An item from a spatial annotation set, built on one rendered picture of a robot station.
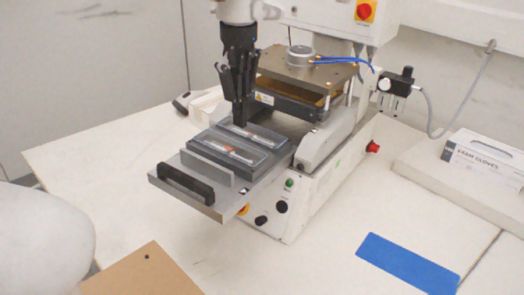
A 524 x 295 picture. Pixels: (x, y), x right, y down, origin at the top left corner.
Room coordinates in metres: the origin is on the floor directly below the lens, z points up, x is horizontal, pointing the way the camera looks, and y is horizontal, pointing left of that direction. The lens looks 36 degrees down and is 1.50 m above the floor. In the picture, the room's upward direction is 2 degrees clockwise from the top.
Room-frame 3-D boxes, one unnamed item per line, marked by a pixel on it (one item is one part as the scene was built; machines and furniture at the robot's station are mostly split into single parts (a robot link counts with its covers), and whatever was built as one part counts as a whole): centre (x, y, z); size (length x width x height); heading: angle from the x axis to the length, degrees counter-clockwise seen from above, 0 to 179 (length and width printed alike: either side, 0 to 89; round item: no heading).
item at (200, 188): (0.60, 0.16, 0.99); 0.15 x 0.02 x 0.04; 56
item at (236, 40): (0.75, 0.06, 1.23); 0.08 x 0.08 x 0.09
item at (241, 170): (0.75, 0.06, 0.98); 0.20 x 0.17 x 0.03; 56
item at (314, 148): (0.83, -0.16, 0.96); 0.26 x 0.05 x 0.07; 146
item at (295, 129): (1.00, -0.11, 0.93); 0.46 x 0.35 x 0.01; 146
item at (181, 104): (1.35, 0.27, 0.79); 0.20 x 0.08 x 0.08; 134
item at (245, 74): (0.76, 0.05, 1.16); 0.04 x 0.01 x 0.11; 55
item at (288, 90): (0.96, -0.09, 1.07); 0.22 x 0.17 x 0.10; 56
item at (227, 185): (0.71, 0.08, 0.97); 0.30 x 0.22 x 0.08; 146
